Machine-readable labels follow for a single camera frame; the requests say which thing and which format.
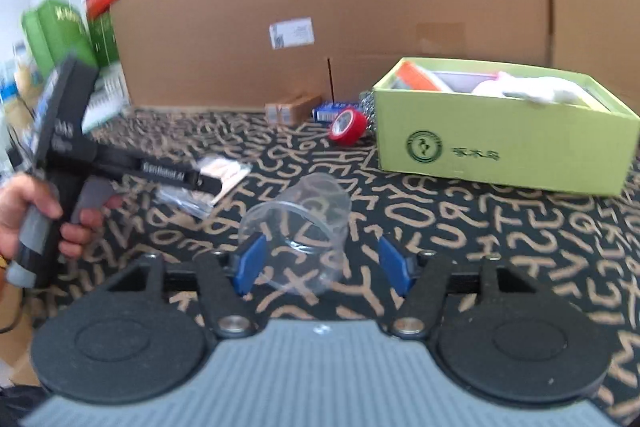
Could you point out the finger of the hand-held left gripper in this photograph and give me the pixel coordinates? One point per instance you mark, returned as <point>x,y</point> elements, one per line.
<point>207,184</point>

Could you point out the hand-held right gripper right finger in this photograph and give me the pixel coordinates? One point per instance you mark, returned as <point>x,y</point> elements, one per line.
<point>392,264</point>

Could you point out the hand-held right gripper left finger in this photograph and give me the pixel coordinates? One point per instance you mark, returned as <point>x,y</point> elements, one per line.
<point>251,264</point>

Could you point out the clear plastic cup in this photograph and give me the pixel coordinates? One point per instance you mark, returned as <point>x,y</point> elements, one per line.
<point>310,217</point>

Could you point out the green cardboard box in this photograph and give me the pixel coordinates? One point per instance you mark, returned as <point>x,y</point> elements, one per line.
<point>525,147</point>

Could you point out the white cotton glove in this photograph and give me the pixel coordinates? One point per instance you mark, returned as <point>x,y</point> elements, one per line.
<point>492,84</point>
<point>547,89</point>

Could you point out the person's left hand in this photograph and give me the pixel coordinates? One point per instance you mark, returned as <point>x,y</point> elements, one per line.
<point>27,199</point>

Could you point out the clear packet orange white contents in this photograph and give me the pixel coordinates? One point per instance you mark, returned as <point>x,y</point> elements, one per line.
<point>227,169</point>

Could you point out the clear packet dark contents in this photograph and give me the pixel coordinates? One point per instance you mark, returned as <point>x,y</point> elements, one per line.
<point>185,202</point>

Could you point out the white green carton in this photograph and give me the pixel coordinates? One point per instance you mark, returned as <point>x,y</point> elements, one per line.
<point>107,92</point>

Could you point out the black letter print mat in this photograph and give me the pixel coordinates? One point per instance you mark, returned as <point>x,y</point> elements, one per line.
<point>450,227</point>

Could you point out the green bag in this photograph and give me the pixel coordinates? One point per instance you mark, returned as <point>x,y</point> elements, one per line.
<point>55,32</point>

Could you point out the small brown cardboard box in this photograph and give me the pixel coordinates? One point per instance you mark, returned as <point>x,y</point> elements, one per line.
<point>292,108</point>

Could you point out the small blue box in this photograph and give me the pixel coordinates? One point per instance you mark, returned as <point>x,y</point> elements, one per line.
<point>327,111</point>

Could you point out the red tape roll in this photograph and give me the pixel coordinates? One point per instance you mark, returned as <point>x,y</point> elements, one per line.
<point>347,127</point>

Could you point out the thin black stick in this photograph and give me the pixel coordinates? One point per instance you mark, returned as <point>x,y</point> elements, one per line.
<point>330,79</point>

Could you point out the white shipping label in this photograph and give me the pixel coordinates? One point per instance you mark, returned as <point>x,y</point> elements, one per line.
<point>292,33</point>

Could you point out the dark cloth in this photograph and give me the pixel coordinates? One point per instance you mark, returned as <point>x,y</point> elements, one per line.
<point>17,407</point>

